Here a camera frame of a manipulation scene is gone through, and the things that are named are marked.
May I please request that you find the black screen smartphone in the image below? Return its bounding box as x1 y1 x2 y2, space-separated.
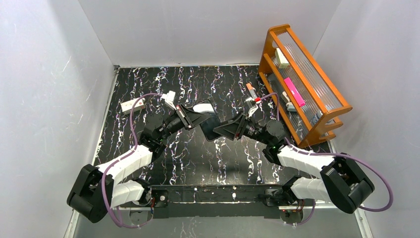
193 100 221 142

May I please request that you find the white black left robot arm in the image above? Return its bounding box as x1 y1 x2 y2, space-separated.
66 102 215 227

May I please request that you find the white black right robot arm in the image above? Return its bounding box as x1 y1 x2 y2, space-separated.
213 114 375 214

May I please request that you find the orange grey marker pen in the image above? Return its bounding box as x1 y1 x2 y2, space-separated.
246 83 258 99

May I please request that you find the white grey small device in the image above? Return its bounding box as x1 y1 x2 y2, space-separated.
281 91 297 112

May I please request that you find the white red small box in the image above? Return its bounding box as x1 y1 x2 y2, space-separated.
120 98 146 115

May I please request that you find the pink flat box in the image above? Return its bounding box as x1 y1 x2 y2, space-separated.
284 77 306 107

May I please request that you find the orange wooden shelf rack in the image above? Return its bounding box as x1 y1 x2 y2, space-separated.
258 24 352 148

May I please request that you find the cream white box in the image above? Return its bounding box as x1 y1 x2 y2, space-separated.
273 48 290 69

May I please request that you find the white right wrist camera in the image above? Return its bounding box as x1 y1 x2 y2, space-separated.
246 97 261 117

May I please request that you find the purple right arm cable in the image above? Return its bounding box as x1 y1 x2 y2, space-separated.
259 92 394 227

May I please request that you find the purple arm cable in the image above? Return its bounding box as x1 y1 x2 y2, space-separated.
101 93 165 229
259 92 394 227

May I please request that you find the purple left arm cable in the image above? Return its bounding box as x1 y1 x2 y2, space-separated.
101 93 165 229

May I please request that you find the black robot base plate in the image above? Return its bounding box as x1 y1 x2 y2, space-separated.
129 183 304 224

